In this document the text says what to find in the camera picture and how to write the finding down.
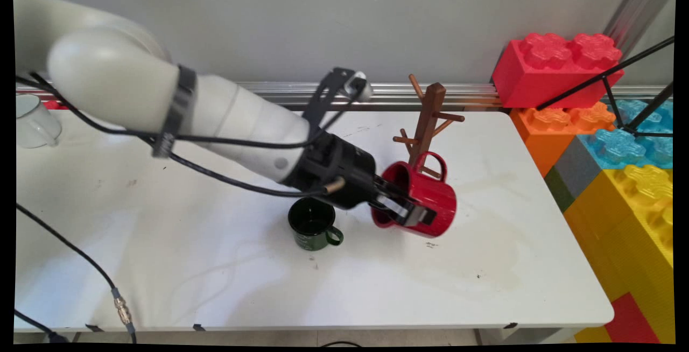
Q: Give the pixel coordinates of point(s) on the horizontal aluminium rail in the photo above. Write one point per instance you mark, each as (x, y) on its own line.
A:
(430, 93)

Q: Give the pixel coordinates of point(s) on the dark green giant building brick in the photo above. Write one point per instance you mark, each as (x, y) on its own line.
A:
(559, 190)

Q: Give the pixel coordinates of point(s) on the white mug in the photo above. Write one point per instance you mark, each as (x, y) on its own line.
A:
(35, 123)

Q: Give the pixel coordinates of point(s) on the red mug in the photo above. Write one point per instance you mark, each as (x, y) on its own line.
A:
(430, 196)

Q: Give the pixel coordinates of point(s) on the small red flat brick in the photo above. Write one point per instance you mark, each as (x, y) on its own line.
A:
(630, 322)

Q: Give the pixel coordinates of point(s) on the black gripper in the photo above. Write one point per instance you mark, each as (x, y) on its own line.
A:
(344, 171)

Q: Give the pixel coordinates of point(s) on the grey giant building brick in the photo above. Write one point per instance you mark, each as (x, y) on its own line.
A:
(576, 169)

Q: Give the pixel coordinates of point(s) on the orange giant building brick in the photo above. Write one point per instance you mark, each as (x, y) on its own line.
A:
(549, 131)

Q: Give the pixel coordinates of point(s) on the red giant building brick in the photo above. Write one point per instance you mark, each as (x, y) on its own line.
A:
(538, 77)

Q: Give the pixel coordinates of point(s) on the blue giant building brick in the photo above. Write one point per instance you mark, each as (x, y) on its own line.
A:
(619, 147)

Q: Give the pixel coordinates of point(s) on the dark green mug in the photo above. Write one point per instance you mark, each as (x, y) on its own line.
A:
(313, 225)

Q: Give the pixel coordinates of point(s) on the slanted aluminium post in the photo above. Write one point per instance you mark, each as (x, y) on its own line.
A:
(638, 7)

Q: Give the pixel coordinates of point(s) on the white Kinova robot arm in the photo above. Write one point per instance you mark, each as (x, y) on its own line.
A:
(118, 83)

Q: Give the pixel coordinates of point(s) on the black tripod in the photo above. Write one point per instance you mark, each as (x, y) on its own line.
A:
(608, 75)

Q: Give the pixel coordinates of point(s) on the brown wooden mug tree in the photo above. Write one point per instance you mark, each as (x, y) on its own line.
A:
(428, 120)

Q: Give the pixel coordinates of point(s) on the small red object behind table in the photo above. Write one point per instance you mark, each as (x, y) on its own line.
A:
(54, 105)

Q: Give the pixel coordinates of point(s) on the yellow giant building brick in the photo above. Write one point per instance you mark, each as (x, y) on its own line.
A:
(624, 228)

